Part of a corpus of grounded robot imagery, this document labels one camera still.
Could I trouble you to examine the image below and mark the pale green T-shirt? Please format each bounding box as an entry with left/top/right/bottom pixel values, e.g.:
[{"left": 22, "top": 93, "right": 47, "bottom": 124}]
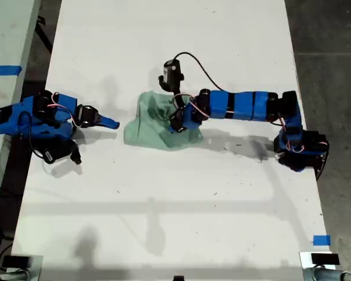
[{"left": 123, "top": 90, "right": 204, "bottom": 152}]

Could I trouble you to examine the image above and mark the black table strut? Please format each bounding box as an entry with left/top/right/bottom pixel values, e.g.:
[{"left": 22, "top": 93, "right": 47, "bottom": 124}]
[{"left": 36, "top": 16, "right": 54, "bottom": 55}]

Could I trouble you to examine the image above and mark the long blue tape strip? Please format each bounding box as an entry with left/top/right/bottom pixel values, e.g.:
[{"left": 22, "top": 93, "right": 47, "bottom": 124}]
[{"left": 0, "top": 66, "right": 23, "bottom": 76}]

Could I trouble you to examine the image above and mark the pale side table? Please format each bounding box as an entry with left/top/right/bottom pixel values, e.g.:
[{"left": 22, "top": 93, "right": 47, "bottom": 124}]
[{"left": 0, "top": 0, "right": 42, "bottom": 226}]

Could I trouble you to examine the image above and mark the blue tape patch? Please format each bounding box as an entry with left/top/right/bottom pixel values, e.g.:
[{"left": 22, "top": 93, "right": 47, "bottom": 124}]
[{"left": 312, "top": 235, "right": 331, "bottom": 246}]

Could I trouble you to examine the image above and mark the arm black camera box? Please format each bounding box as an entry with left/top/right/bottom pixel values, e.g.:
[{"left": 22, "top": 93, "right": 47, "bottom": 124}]
[
  {"left": 158, "top": 58, "right": 185, "bottom": 93},
  {"left": 42, "top": 142, "right": 83, "bottom": 165}
]

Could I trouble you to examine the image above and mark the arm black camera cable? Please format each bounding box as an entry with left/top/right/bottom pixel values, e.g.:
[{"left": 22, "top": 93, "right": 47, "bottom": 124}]
[
  {"left": 26, "top": 115, "right": 47, "bottom": 161},
  {"left": 174, "top": 52, "right": 226, "bottom": 92}
]

